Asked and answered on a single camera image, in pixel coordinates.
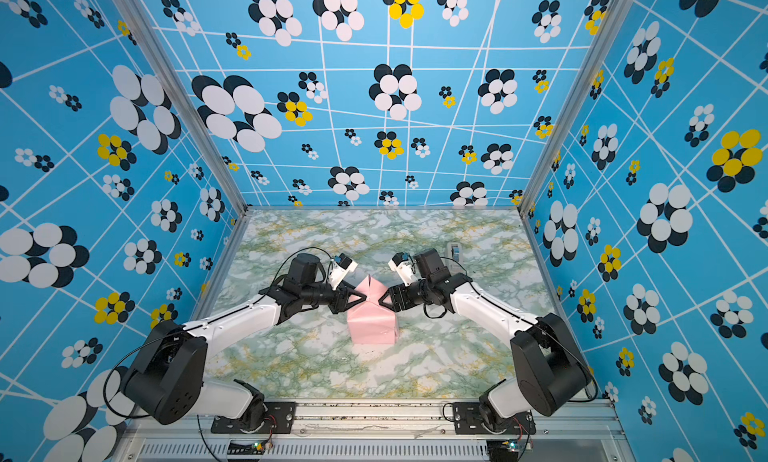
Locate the green circuit board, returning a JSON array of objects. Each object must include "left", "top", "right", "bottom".
[
  {"left": 486, "top": 440, "right": 520, "bottom": 461},
  {"left": 227, "top": 441, "right": 272, "bottom": 456}
]

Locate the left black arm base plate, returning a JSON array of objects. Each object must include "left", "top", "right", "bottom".
[{"left": 211, "top": 401, "right": 297, "bottom": 435}]

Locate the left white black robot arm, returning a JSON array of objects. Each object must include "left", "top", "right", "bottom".
[{"left": 119, "top": 252, "right": 366, "bottom": 433}]

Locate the white tape dispenser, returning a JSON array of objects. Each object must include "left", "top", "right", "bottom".
[{"left": 447, "top": 242, "right": 462, "bottom": 262}]

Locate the purple wrapping paper sheet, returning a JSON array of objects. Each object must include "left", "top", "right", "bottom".
[{"left": 346, "top": 275, "right": 398, "bottom": 345}]

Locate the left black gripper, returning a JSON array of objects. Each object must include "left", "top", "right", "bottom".
[{"left": 301, "top": 280, "right": 367, "bottom": 315}]

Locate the right green circuit board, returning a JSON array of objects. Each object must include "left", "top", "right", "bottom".
[{"left": 486, "top": 440, "right": 520, "bottom": 461}]

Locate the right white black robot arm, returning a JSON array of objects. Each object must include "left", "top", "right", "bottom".
[{"left": 380, "top": 249, "right": 593, "bottom": 433}]

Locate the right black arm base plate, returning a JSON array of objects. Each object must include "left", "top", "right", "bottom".
[{"left": 449, "top": 402, "right": 537, "bottom": 437}]

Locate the aluminium front rail frame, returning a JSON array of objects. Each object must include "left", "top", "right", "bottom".
[{"left": 114, "top": 399, "right": 636, "bottom": 461}]

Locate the left green circuit board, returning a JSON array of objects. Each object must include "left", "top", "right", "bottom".
[{"left": 227, "top": 441, "right": 272, "bottom": 456}]

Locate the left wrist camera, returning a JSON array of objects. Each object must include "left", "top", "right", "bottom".
[{"left": 328, "top": 253, "right": 358, "bottom": 289}]

